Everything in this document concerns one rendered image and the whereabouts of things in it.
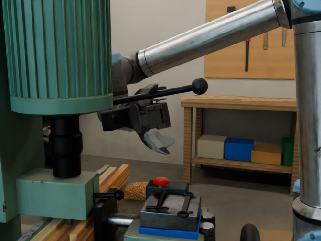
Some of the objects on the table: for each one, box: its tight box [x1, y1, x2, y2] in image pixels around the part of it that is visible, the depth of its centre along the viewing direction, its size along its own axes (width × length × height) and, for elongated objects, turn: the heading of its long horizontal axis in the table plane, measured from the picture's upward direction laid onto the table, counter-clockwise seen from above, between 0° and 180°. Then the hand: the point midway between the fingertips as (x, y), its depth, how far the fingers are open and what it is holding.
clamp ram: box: [93, 188, 140, 241], centre depth 63 cm, size 9×8×9 cm
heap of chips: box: [123, 182, 149, 200], centre depth 88 cm, size 8×12×3 cm
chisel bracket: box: [16, 168, 100, 220], centre depth 64 cm, size 7×14×8 cm, turn 79°
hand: (160, 120), depth 70 cm, fingers open, 14 cm apart
